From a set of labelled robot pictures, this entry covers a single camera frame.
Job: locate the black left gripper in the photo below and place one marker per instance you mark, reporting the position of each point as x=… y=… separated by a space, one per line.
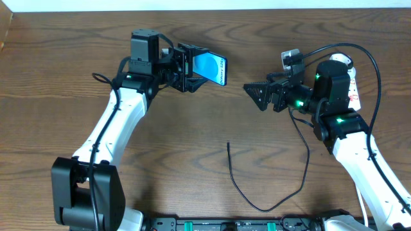
x=185 y=68

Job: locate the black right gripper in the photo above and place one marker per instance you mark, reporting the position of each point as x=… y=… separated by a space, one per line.
x=277 y=96

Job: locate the blue Galaxy smartphone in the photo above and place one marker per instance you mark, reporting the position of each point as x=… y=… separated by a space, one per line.
x=212 y=67

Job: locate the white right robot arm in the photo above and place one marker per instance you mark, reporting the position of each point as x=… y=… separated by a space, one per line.
x=337 y=123

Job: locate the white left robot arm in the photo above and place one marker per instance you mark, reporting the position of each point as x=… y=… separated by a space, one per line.
x=87 y=191

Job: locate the white charger plug adapter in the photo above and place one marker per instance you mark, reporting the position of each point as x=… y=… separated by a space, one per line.
x=341 y=57

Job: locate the white power strip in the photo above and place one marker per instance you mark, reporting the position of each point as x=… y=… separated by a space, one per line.
x=354 y=100

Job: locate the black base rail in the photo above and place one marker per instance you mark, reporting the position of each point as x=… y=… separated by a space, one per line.
x=332 y=220

